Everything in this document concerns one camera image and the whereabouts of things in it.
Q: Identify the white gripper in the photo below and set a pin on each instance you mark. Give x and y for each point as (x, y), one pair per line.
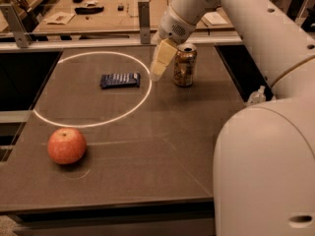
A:
(173, 26)

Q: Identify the dark blue rxbar wrapper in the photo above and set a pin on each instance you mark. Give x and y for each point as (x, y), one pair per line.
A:
(122, 80)

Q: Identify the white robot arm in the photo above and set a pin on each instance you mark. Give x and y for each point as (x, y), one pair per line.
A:
(264, 159)

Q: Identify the red apple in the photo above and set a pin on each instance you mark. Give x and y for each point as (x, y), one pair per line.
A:
(66, 146)

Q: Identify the orange soda can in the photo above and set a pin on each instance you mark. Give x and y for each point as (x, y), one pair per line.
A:
(184, 64)

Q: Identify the white paper card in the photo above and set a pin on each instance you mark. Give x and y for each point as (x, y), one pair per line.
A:
(215, 19)

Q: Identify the small black cube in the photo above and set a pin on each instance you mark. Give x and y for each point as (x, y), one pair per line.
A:
(120, 8)

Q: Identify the wooden back table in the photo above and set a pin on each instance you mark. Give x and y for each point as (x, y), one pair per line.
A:
(110, 19)

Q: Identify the black flat tool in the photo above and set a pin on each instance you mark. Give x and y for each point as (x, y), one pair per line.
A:
(88, 10)

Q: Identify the clear plastic bottle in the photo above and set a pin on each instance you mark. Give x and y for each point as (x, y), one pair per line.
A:
(257, 96)

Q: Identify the tan paper envelope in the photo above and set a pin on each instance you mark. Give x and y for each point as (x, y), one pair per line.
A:
(59, 18)

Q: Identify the middle metal bracket post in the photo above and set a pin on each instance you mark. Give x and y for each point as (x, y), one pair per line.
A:
(144, 21)

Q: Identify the metal bracket post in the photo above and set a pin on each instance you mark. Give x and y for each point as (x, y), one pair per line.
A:
(20, 35)
(144, 21)

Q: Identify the left metal bracket post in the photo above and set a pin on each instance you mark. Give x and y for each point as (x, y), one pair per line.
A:
(20, 35)

